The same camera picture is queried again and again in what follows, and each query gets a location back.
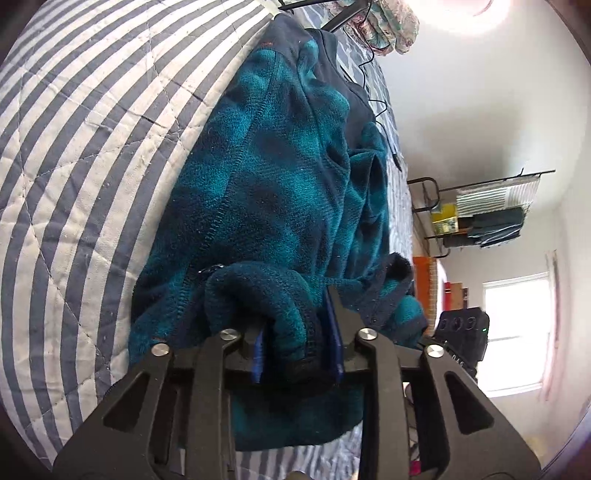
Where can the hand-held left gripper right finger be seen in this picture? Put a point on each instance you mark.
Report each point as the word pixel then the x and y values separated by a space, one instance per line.
pixel 337 355

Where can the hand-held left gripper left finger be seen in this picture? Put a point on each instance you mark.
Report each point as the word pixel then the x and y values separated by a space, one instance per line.
pixel 258 364

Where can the teal plaid fleece jacket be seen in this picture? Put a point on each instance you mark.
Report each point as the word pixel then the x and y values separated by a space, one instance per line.
pixel 277 184

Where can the dark folded clothes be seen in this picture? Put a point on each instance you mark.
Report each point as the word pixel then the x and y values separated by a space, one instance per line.
pixel 498 226

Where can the bright window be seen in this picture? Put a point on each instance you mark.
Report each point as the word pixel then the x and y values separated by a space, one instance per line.
pixel 517 332

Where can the orange box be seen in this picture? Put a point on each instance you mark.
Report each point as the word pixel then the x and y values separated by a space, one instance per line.
pixel 422 286

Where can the pink curtain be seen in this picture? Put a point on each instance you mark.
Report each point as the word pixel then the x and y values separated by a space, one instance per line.
pixel 553 323

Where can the yellow box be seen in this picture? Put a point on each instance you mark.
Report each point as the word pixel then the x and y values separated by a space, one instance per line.
pixel 445 219

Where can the white ribbed folded cloth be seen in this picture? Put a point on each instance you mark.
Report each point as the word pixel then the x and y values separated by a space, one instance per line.
pixel 494 198

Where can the blue white striped quilt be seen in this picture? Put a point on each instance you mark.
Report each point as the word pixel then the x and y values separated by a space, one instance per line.
pixel 92 161

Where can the floral pillow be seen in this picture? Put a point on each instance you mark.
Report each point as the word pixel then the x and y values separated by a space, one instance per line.
pixel 392 23

